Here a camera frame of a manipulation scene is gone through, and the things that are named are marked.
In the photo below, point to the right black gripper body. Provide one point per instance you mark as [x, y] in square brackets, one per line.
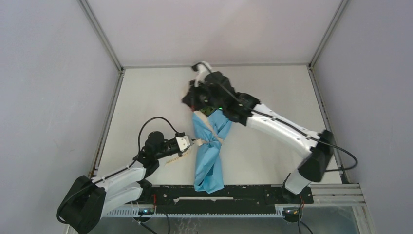
[201, 97]

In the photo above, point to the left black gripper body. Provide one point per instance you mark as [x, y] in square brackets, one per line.
[169, 149]

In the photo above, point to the cream white fake rose stem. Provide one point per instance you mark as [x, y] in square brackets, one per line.
[207, 111]

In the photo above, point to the blue wrapping paper sheet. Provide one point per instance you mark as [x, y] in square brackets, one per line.
[210, 132]

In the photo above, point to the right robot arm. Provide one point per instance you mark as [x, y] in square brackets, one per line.
[313, 147]

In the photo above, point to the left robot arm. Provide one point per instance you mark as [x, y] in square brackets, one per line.
[89, 199]

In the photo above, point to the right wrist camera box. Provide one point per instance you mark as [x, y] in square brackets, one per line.
[202, 69]

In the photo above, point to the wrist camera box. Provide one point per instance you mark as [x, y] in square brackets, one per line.
[202, 69]
[184, 142]

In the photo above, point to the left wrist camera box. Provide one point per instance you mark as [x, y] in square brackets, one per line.
[184, 142]

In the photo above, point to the white slotted cable duct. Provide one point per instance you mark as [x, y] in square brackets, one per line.
[157, 212]

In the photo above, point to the aluminium front frame rail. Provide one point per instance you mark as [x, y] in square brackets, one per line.
[323, 194]

